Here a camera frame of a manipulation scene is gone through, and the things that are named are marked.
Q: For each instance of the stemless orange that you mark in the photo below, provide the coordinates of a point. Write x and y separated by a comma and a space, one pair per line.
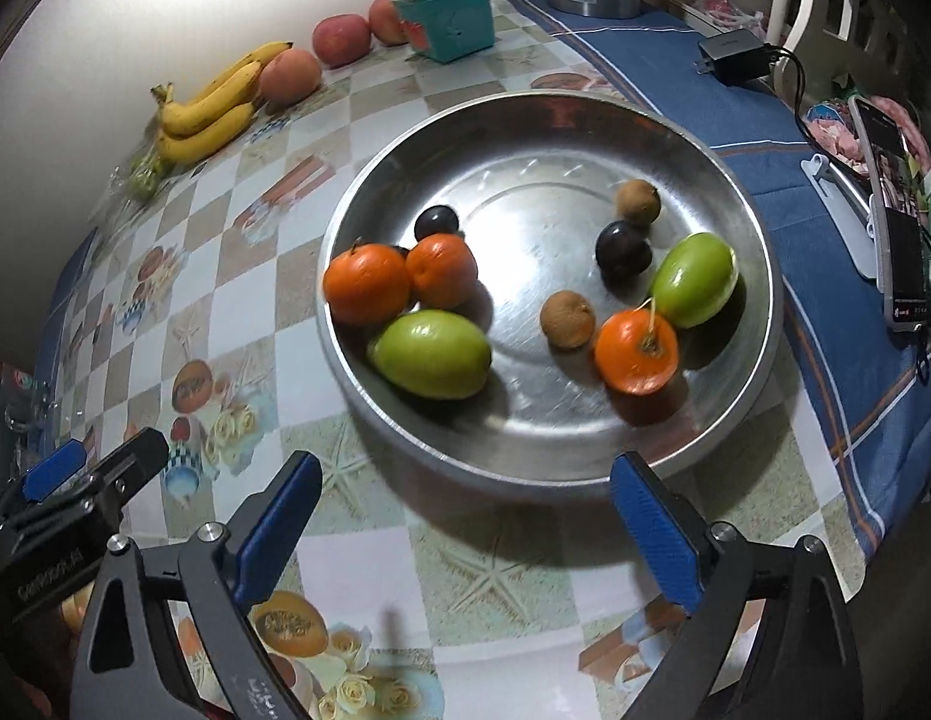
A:
441, 270

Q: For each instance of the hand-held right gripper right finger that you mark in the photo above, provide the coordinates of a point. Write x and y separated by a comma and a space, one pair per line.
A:
656, 540

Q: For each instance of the pink floral cloth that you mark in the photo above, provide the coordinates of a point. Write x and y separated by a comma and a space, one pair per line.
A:
833, 127

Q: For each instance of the black power bank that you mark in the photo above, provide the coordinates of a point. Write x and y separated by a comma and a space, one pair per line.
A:
904, 270

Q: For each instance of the checkered printed tablecloth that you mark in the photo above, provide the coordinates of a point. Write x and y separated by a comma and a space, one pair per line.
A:
232, 330

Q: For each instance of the dark plum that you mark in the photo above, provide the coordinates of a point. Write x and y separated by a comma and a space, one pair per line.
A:
623, 251

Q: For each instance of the large green jujube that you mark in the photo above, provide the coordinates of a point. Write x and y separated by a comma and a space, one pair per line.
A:
431, 352

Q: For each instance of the teal box with red label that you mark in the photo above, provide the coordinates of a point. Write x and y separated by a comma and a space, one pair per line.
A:
450, 19

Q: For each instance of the orange with long stem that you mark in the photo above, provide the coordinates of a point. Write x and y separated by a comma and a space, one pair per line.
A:
636, 351

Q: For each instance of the yellow banana bunch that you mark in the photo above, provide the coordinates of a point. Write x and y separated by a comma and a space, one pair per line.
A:
202, 112

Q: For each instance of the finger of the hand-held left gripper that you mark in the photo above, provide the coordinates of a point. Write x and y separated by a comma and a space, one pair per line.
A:
131, 461
52, 472

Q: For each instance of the orange with short stem nub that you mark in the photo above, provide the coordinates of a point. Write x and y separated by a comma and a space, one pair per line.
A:
368, 285

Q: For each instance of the red apple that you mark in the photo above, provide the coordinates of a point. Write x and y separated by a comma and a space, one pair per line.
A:
388, 19
344, 37

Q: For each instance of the brown longan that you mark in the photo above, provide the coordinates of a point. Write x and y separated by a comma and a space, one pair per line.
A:
568, 319
638, 201

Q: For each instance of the black charger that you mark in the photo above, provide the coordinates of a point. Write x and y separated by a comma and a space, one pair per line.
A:
735, 54

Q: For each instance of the glass mug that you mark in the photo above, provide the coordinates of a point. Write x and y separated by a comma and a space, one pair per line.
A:
22, 397

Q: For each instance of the peach nearest bananas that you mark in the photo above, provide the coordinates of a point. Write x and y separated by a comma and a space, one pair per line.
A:
289, 75

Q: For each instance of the dark cherry with stem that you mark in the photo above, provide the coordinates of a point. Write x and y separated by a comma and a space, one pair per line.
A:
435, 221

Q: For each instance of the white chair frame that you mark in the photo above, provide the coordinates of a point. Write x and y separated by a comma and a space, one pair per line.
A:
833, 0

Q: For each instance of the smartphone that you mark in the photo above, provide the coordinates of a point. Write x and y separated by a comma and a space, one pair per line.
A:
893, 157

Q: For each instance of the stainless steel basin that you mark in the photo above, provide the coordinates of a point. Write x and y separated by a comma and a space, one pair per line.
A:
525, 187

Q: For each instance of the white phone stand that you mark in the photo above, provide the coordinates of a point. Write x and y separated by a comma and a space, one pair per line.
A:
840, 187

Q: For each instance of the long green mango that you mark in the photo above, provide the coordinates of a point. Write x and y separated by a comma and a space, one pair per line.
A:
694, 279

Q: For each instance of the clear bag of green fruit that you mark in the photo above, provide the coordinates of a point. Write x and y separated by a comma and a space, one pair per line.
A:
139, 172

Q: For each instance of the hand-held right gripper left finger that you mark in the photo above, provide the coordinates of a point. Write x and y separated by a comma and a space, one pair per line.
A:
277, 532

